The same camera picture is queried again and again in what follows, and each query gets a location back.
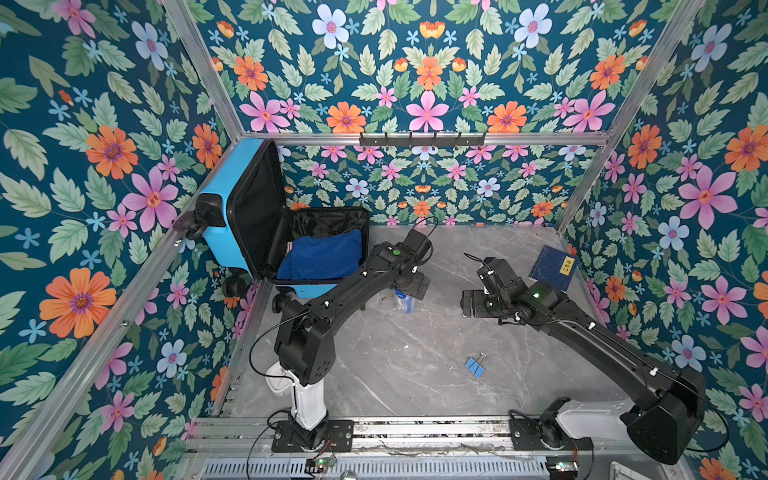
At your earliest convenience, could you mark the blue binder clip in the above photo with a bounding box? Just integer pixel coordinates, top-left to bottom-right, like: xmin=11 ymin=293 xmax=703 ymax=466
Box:
xmin=465 ymin=353 xmax=487 ymax=378

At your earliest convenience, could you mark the metal hook rail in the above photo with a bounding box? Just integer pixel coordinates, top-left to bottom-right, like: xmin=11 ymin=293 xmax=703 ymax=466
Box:
xmin=358 ymin=132 xmax=486 ymax=148

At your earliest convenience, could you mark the blue open suitcase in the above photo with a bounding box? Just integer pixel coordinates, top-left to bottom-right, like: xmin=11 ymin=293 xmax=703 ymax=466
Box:
xmin=174 ymin=139 xmax=371 ymax=312

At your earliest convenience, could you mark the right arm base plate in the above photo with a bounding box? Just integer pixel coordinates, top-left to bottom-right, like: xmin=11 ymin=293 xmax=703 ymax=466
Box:
xmin=509 ymin=413 xmax=594 ymax=453

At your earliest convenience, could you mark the dark blue book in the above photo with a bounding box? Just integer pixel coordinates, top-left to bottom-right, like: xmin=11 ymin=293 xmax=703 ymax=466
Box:
xmin=529 ymin=246 xmax=579 ymax=293

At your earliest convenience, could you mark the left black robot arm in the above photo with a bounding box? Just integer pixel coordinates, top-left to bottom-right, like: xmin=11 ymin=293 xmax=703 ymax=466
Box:
xmin=275 ymin=229 xmax=432 ymax=436

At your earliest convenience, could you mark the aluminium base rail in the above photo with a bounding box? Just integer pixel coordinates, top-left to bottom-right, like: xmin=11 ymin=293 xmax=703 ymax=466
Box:
xmin=186 ymin=415 xmax=648 ymax=460

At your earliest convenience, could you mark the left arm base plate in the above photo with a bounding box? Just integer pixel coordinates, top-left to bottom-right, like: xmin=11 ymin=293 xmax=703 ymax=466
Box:
xmin=271 ymin=419 xmax=355 ymax=453

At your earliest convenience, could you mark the clear bottle blue lid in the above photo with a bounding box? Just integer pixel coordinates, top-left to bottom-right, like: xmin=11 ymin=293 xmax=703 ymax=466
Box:
xmin=394 ymin=289 xmax=415 ymax=314

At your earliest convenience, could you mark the blue cloth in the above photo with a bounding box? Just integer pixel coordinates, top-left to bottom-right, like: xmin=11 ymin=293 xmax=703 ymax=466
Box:
xmin=277 ymin=229 xmax=363 ymax=281

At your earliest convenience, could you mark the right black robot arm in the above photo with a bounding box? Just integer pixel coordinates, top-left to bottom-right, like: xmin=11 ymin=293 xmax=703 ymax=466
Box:
xmin=460 ymin=257 xmax=706 ymax=465

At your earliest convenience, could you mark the white round device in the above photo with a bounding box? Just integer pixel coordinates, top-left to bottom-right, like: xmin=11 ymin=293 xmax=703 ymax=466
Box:
xmin=265 ymin=362 xmax=293 ymax=397

